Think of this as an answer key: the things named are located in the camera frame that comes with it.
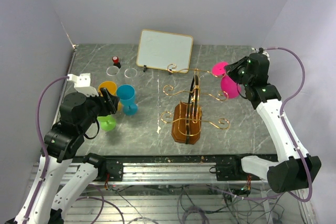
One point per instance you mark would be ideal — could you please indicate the blue wine glass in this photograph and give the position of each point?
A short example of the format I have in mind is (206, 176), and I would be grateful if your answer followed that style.
(126, 94)

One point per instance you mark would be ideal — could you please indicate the gold wire glass rack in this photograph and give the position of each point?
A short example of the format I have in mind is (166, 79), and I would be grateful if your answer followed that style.
(186, 119)

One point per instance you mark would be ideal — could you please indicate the aluminium frame rail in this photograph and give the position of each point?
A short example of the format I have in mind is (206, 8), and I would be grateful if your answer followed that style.
(171, 173)

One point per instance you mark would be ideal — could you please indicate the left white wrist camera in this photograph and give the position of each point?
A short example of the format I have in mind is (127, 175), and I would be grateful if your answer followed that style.
(82, 84)

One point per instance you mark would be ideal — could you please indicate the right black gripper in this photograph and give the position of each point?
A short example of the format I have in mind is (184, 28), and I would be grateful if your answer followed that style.
(231, 69)

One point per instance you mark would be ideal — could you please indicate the clear wine glass front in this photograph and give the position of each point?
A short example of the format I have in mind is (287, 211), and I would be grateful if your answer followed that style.
(112, 72)

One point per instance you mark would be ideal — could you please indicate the green wine glass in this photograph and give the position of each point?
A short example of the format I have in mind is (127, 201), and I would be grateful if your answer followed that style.
(107, 123)

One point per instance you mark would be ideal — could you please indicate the orange wine glass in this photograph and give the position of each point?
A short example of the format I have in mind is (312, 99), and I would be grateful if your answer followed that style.
(110, 86)

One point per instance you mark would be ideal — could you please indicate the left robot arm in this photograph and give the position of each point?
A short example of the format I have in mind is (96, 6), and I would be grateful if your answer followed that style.
(46, 201)

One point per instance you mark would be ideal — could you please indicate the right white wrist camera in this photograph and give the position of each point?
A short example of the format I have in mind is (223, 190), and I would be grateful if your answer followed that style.
(263, 51)

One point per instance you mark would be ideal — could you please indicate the red black stamp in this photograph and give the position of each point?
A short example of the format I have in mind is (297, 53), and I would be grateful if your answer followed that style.
(116, 61)

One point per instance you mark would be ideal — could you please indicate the gold framed whiteboard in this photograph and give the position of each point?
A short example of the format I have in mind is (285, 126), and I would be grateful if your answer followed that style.
(161, 50)

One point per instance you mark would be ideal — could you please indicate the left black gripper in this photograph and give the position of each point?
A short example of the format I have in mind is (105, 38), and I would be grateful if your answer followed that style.
(112, 100)

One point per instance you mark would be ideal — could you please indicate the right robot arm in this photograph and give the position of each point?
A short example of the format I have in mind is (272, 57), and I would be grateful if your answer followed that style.
(294, 168)

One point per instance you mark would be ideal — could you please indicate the pink wine glass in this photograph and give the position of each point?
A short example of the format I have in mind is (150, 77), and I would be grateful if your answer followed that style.
(227, 84)

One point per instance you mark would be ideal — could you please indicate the clear wine glass back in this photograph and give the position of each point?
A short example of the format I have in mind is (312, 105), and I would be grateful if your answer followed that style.
(130, 75)

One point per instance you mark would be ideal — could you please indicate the clear wine glass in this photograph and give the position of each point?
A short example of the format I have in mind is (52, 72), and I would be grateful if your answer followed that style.
(112, 72)
(130, 75)

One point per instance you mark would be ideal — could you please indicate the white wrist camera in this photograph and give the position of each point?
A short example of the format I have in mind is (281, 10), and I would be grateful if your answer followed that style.
(263, 51)
(82, 84)

